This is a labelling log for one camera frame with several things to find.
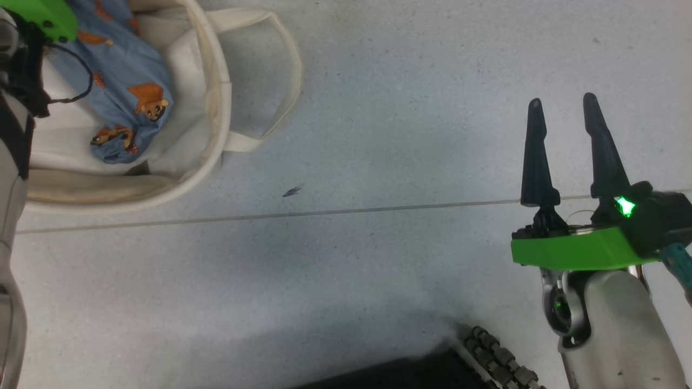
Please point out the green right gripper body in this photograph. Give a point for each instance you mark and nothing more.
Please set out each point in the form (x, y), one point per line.
(573, 249)

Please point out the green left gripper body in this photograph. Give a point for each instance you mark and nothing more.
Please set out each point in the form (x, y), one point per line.
(38, 16)

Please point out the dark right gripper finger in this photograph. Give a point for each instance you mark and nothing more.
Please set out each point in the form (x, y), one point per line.
(605, 162)
(538, 162)

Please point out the blue fox print garment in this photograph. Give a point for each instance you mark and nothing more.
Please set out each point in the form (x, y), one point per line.
(124, 70)

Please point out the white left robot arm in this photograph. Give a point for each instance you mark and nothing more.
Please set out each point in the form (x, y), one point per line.
(8, 216)

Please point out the cream fabric laundry basket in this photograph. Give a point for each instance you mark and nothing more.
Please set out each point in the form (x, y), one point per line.
(162, 192)

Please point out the small dark floor debris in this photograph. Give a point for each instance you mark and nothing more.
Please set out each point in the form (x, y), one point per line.
(292, 191)

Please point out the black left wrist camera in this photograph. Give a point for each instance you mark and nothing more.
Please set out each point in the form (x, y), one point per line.
(27, 75)

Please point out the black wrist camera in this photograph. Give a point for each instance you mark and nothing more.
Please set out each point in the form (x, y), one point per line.
(27, 75)
(659, 216)

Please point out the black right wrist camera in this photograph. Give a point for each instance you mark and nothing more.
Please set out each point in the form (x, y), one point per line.
(659, 216)

